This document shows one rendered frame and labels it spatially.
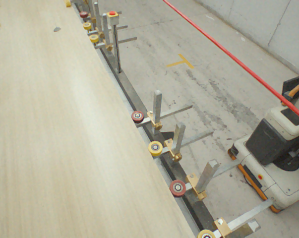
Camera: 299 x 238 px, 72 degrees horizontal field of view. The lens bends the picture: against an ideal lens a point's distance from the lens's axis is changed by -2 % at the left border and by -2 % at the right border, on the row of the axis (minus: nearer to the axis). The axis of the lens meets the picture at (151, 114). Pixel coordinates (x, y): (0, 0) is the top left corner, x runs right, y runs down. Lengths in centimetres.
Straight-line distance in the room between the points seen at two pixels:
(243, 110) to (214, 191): 115
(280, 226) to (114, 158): 160
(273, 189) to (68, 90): 176
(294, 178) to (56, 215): 180
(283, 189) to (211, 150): 72
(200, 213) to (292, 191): 100
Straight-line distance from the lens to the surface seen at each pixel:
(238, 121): 266
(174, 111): 144
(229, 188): 218
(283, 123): 170
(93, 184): 111
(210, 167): 91
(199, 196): 116
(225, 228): 114
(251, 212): 122
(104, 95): 145
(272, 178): 206
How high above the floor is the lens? 191
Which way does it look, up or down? 50 degrees down
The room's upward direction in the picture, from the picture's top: 2 degrees clockwise
